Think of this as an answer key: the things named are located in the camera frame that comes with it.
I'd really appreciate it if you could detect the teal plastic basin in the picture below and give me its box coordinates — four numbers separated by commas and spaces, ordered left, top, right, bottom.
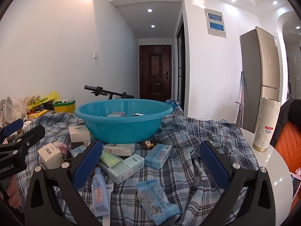
74, 99, 173, 144

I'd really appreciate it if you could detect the orange chair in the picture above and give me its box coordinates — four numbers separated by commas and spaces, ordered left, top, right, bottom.
274, 120, 301, 173

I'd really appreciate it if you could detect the pink plush hair tie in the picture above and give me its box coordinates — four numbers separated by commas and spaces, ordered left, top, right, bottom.
53, 141, 68, 154

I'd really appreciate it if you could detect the person's left hand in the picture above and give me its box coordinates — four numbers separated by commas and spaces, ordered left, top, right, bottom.
7, 179, 22, 207

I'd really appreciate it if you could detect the small light blue packet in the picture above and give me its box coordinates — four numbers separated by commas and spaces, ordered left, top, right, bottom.
71, 145, 88, 158

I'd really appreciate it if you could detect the grey wall distribution panel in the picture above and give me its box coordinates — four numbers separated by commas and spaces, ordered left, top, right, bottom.
204, 8, 227, 38

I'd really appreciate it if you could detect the brown entrance door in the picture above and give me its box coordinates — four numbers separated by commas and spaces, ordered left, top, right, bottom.
139, 45, 172, 101

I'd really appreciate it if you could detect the white desktop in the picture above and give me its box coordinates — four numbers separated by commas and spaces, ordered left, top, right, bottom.
235, 122, 294, 226

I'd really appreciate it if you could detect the white pen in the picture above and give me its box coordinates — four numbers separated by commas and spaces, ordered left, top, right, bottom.
192, 158, 205, 182

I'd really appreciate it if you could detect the black jacket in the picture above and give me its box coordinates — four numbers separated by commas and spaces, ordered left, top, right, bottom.
269, 98, 301, 147

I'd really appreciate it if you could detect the white floral vacuum flask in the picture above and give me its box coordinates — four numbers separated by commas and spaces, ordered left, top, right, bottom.
252, 97, 282, 152

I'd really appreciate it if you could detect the black framed glass door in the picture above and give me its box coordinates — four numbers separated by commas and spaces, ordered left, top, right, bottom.
176, 20, 187, 115

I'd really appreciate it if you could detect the black bicycle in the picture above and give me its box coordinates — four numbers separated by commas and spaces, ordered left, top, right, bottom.
84, 85, 135, 100

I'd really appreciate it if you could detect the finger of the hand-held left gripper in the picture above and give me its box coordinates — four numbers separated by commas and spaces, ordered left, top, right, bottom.
0, 125, 46, 162
0, 119, 24, 143

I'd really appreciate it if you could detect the light blue long carton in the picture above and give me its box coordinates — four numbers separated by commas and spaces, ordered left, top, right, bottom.
107, 154, 145, 185

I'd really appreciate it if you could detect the blue squeeze tube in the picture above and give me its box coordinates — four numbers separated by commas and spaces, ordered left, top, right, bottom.
91, 167, 111, 217

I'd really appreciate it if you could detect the small brown figurine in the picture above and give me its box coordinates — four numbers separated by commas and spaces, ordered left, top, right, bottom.
141, 140, 155, 150

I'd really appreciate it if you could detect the white barcode carton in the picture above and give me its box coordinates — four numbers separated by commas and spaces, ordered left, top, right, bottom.
69, 125, 91, 146
38, 143, 65, 169

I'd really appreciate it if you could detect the blue wet wipes packet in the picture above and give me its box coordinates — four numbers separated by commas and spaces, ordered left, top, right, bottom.
136, 179, 180, 225

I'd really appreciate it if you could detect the folded drying rack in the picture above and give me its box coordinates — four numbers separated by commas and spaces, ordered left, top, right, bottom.
235, 71, 245, 128

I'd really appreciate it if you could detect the yellow bucket with green rim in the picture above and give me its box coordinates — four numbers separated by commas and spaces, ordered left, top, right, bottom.
53, 99, 76, 114

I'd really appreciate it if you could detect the white and pink tissue pack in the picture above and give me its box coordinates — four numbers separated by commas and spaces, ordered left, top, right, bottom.
103, 143, 136, 156

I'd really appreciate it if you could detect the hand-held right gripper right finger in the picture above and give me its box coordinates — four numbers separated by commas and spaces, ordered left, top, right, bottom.
199, 140, 276, 226

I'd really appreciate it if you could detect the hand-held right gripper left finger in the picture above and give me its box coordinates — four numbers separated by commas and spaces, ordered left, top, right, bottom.
24, 138, 104, 226

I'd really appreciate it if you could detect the light green tube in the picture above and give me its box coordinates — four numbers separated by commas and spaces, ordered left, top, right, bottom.
98, 150, 124, 169

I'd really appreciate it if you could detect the blue printed box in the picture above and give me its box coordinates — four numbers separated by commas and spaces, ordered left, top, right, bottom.
144, 144, 173, 169

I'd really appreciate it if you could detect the yellow plastic bag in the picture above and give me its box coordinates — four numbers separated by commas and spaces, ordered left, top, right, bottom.
28, 91, 60, 111

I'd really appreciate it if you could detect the gold refrigerator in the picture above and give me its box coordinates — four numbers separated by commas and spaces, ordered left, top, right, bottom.
240, 26, 283, 134

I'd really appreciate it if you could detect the blue plaid cloth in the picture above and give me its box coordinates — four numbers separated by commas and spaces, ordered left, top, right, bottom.
14, 106, 260, 226

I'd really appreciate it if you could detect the pink cartoon toy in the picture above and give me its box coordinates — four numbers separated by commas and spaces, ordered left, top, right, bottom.
290, 167, 301, 186

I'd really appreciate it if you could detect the clear plastic bag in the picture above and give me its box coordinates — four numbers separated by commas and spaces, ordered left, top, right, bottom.
0, 96, 29, 129

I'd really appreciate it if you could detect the yellow snack packet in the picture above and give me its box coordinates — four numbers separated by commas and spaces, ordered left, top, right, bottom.
27, 109, 49, 119

